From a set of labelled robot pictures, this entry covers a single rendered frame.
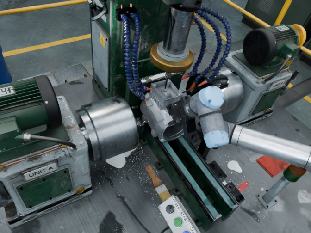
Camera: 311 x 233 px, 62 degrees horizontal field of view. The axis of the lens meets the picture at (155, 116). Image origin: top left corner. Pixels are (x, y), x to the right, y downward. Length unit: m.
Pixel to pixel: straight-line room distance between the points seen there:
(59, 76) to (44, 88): 1.52
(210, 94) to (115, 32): 0.51
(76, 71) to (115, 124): 1.44
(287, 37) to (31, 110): 1.19
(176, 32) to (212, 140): 0.42
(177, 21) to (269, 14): 3.57
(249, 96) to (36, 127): 1.02
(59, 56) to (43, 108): 2.50
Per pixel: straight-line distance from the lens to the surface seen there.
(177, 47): 1.04
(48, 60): 3.30
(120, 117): 1.04
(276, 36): 1.44
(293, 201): 1.52
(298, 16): 4.28
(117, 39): 1.16
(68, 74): 2.40
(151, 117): 1.22
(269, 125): 1.77
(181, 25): 0.99
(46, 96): 0.86
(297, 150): 0.96
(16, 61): 3.35
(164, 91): 1.22
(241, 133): 0.96
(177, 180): 1.26
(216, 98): 0.84
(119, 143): 1.06
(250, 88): 1.42
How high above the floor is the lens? 1.93
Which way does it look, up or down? 47 degrees down
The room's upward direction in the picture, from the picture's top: 12 degrees clockwise
